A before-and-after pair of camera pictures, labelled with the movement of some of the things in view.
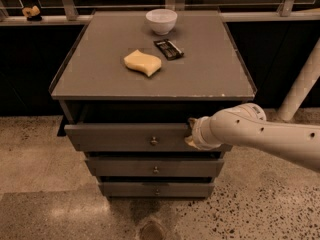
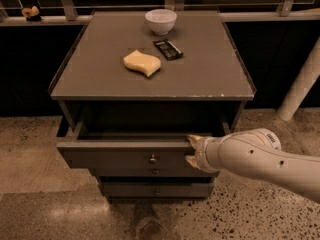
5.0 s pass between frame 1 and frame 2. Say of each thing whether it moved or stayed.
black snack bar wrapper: stayed
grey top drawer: moved
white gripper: moved
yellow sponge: stayed
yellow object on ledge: stayed
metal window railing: stayed
